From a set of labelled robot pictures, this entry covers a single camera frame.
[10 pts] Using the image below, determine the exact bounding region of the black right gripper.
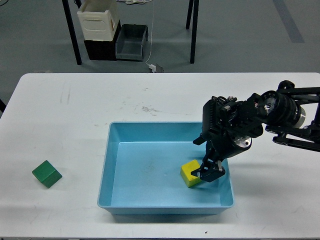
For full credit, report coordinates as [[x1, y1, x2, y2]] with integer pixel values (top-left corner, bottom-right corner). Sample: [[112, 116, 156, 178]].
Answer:
[[191, 96, 263, 183]]

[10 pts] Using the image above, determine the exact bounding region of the yellow block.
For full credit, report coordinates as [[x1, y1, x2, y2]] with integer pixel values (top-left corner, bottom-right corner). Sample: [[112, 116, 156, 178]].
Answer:
[[180, 159, 202, 188]]

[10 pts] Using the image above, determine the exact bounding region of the green block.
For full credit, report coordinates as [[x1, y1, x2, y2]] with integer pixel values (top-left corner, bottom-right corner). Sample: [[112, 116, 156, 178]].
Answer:
[[32, 160, 63, 189]]

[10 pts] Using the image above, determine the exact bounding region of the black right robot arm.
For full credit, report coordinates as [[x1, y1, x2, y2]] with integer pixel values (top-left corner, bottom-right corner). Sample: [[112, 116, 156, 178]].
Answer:
[[190, 80, 320, 183]]

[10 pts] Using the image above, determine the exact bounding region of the blue plastic tray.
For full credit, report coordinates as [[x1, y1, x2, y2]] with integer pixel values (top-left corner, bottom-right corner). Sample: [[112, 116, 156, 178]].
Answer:
[[97, 122, 235, 215]]

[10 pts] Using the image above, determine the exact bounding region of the white power adapter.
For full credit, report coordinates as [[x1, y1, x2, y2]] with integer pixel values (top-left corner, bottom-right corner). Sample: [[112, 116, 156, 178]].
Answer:
[[149, 64, 164, 73]]

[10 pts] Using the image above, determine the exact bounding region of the grey plastic bin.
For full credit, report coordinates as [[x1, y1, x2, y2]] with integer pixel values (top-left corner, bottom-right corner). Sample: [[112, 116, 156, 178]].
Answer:
[[115, 24, 149, 62]]

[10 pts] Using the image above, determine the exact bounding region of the black crate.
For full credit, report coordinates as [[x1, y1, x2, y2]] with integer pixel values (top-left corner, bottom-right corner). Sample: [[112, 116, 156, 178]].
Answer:
[[83, 21, 121, 61]]

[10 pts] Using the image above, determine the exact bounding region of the black table leg right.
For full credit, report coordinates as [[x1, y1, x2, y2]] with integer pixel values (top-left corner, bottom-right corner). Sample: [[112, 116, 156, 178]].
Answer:
[[190, 0, 200, 64]]

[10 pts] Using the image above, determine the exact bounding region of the black table leg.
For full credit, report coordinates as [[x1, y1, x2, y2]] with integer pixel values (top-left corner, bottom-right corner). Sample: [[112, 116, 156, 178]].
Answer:
[[62, 0, 82, 65], [185, 0, 194, 30], [190, 0, 200, 64]]

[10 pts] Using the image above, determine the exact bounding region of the black table leg far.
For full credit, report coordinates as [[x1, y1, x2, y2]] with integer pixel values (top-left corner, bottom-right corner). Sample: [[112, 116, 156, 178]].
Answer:
[[185, 0, 194, 30]]

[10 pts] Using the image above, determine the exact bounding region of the white plastic crate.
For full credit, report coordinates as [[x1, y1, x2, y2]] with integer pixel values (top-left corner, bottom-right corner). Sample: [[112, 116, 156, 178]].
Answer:
[[77, 0, 120, 42]]

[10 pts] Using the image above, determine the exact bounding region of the black table leg left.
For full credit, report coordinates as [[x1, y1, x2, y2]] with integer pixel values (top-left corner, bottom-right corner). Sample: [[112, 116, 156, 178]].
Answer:
[[62, 0, 82, 65]]

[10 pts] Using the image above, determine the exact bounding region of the white cable bundle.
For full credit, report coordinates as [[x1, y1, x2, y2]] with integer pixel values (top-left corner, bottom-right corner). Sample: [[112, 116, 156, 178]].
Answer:
[[116, 0, 153, 6]]

